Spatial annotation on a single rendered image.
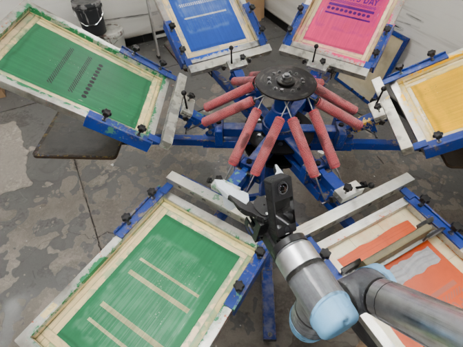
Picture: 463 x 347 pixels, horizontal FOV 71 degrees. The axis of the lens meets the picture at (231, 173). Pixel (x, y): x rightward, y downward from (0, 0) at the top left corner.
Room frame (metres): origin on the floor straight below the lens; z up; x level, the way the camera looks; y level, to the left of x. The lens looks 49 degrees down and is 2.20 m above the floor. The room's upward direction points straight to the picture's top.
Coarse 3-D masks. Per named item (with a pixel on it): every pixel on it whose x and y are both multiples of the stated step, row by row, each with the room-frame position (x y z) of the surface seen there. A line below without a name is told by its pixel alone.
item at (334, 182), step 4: (332, 172) 1.01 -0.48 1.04; (324, 176) 0.98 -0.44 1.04; (328, 176) 0.98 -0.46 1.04; (332, 176) 0.98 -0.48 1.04; (336, 176) 0.98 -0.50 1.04; (320, 180) 0.99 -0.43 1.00; (324, 180) 0.97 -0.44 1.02; (328, 180) 0.95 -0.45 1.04; (332, 180) 0.95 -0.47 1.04; (336, 180) 0.95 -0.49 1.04; (340, 180) 0.95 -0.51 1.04; (324, 184) 0.96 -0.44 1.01; (328, 184) 0.94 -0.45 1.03; (332, 184) 0.93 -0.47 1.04; (336, 184) 0.93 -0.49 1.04; (340, 184) 0.93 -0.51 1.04; (328, 188) 0.94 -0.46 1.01; (332, 188) 0.92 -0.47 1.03; (336, 188) 0.91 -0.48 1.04; (356, 196) 0.86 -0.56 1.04; (348, 200) 0.84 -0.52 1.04
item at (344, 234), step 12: (396, 204) 0.85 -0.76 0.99; (408, 204) 0.86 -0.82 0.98; (372, 216) 0.79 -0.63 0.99; (384, 216) 0.79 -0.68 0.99; (420, 216) 0.80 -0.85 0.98; (348, 228) 0.73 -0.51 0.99; (360, 228) 0.73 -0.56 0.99; (432, 228) 0.74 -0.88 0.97; (324, 240) 0.67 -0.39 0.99; (336, 240) 0.67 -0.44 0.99; (444, 240) 0.68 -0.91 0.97; (456, 252) 0.63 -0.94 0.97; (372, 324) 0.34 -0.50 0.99; (372, 336) 0.30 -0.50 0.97; (384, 336) 0.30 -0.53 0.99
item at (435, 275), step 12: (396, 228) 0.75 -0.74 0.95; (408, 228) 0.75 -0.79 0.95; (384, 240) 0.69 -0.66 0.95; (396, 240) 0.69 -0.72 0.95; (408, 252) 0.63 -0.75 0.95; (444, 264) 0.58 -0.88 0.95; (420, 276) 0.53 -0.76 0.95; (432, 276) 0.53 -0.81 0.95; (444, 276) 0.53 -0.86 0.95; (456, 276) 0.53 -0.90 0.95; (420, 288) 0.48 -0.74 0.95; (432, 288) 0.48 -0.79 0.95
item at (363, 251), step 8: (360, 248) 0.65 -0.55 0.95; (368, 248) 0.65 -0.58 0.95; (376, 248) 0.65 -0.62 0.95; (344, 256) 0.61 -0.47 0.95; (352, 256) 0.61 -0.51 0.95; (360, 256) 0.61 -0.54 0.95; (368, 256) 0.61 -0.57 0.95; (344, 264) 0.58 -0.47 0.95; (392, 264) 0.58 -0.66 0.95; (408, 280) 0.51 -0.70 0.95; (416, 288) 0.48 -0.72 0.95; (392, 328) 0.33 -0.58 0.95; (400, 336) 0.31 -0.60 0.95; (408, 344) 0.28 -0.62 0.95; (416, 344) 0.28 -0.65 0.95
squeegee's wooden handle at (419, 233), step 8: (424, 224) 0.71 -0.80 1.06; (416, 232) 0.67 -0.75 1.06; (424, 232) 0.67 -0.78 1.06; (400, 240) 0.63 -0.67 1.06; (408, 240) 0.63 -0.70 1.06; (416, 240) 0.65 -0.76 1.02; (384, 248) 0.60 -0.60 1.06; (392, 248) 0.60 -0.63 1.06; (400, 248) 0.60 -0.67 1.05; (376, 256) 0.56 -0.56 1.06; (384, 256) 0.56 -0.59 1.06; (360, 264) 0.54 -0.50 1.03; (368, 264) 0.53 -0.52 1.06
